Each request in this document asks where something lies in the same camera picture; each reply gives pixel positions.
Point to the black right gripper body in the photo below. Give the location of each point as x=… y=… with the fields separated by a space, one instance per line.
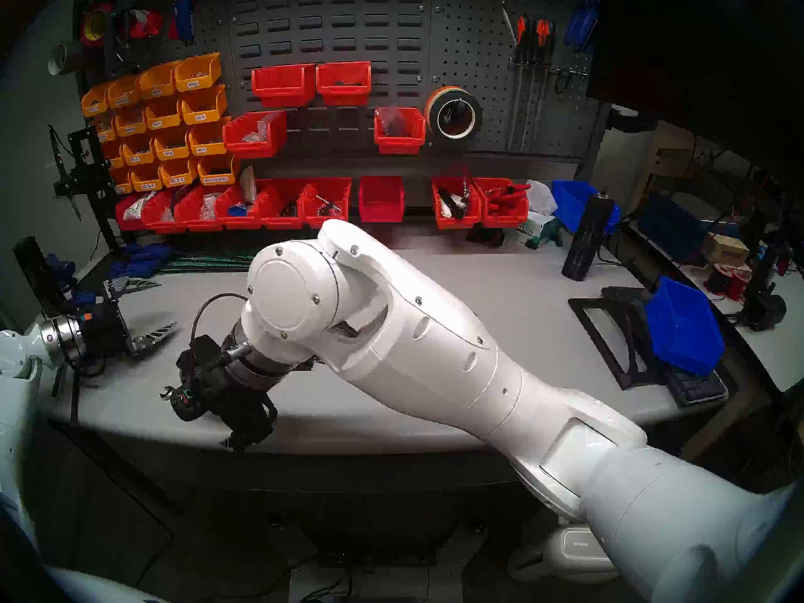
x=207 y=388

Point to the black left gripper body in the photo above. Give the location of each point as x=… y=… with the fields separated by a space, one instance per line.
x=103 y=335

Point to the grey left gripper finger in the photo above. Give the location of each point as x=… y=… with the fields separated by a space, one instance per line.
x=135 y=284
x=154 y=336

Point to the chrome ratchet combination wrench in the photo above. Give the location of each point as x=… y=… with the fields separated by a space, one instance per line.
x=166 y=392

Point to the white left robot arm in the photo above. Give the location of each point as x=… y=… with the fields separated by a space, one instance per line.
x=19 y=369

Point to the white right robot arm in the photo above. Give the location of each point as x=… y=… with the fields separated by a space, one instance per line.
x=408 y=344

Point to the green cutting mat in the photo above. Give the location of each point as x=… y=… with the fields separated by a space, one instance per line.
x=188 y=267

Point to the red plastic storage bin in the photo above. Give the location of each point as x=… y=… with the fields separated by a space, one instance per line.
x=282 y=83
x=400 y=143
x=381 y=203
x=235 y=222
x=279 y=220
x=456 y=222
x=195 y=222
x=326 y=215
x=500 y=220
x=125 y=222
x=254 y=146
x=160 y=222
x=343 y=80

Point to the white plastic parts bag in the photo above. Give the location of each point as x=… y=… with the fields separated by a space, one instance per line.
x=135 y=207

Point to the orange bin labelled M2.5-8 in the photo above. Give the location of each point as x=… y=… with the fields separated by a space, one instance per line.
x=123 y=184

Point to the orange bin labelled M2.5-6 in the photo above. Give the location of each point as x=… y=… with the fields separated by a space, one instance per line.
x=147 y=178

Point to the clear labelled parts bag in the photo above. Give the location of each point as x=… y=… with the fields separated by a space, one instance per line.
x=207 y=205

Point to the orange bin labelled M2.5-5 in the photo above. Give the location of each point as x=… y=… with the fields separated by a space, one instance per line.
x=179 y=173

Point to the small orange parts bin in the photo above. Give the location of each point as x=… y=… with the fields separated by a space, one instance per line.
x=104 y=129
x=130 y=120
x=94 y=99
x=123 y=91
x=114 y=154

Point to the orange bin labelled M3-12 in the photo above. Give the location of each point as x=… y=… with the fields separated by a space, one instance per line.
x=138 y=149

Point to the orange bin labelled M4 HEX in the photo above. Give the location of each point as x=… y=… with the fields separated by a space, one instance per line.
x=218 y=169

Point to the orange bin labelled M3-8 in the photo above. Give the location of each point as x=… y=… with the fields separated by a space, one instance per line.
x=171 y=144

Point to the orange bin labelled M3-6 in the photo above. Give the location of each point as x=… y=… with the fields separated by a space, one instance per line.
x=208 y=137

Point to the orange bin labelled M4-6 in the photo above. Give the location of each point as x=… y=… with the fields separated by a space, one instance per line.
x=163 y=113

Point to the orange bin labelled M3-4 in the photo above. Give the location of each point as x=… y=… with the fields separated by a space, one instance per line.
x=204 y=104

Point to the clear plastic parts box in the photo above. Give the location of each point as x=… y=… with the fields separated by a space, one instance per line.
x=264 y=125

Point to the orange bin labelled M3X8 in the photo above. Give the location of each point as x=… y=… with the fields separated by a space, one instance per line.
x=157 y=80

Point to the orange bin labelled M3X6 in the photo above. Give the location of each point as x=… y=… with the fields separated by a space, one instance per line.
x=198 y=72

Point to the black metal hanging clamp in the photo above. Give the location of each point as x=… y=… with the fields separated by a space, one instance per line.
x=122 y=49

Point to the red yellow tape roll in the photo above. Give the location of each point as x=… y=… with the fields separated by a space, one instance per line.
x=88 y=27

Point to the red white hanging tool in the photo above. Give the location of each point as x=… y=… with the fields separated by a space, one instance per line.
x=147 y=22

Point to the black white marker pens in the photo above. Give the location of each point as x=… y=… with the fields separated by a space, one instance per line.
x=447 y=205

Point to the small black electronic module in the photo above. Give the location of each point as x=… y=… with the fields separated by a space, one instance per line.
x=485 y=236

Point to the green white glove box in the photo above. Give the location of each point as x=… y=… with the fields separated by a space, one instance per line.
x=534 y=231

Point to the large tape roll orange edge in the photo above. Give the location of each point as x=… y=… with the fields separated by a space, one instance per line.
x=468 y=127

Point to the white crumpled plastic bag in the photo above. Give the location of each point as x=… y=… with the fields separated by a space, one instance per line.
x=540 y=196

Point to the white Coway air purifier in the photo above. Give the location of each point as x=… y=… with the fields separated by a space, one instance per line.
x=565 y=554

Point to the blue plastic storage bin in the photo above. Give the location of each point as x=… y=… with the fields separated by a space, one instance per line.
x=681 y=325
x=571 y=203

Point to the black cylindrical can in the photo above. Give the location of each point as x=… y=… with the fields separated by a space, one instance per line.
x=587 y=237

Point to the thin silver hand tool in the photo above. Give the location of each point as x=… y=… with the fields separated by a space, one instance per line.
x=509 y=27

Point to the orange black screwdriver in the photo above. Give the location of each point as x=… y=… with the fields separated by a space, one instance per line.
x=540 y=36
x=521 y=36

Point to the black computer keyboard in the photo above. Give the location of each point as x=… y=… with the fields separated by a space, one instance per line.
x=697 y=386

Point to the dark blue storage bin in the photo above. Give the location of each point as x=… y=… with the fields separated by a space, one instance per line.
x=675 y=228

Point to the small cardboard box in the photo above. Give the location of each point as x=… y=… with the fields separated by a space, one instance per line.
x=725 y=250

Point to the black power adapter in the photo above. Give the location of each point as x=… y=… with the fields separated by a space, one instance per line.
x=763 y=308

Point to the black monitor screen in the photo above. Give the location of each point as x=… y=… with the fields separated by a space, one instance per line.
x=691 y=55

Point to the black ribbed post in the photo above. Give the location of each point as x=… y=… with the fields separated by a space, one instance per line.
x=34 y=272

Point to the black metal frame stand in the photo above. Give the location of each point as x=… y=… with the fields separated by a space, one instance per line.
x=88 y=168

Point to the grey duct tape roll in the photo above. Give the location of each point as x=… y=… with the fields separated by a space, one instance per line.
x=59 y=58

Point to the grey metal pegboard wall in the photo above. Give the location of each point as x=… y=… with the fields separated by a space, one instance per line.
x=402 y=43

